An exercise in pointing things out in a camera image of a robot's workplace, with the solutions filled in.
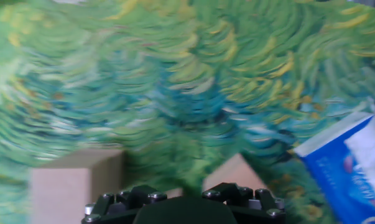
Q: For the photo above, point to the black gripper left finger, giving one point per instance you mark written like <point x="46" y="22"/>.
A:
<point x="118" y="207"/>

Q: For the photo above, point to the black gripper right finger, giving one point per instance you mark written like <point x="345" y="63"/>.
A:
<point x="255" y="205"/>

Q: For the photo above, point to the light wooden cube block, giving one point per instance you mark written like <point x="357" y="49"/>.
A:
<point x="59" y="193"/>
<point x="234" y="174"/>

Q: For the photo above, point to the blue tissue pack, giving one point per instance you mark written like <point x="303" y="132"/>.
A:
<point x="330" y="180"/>

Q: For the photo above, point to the painted landscape cloth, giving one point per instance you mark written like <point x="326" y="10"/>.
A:
<point x="143" y="77"/>

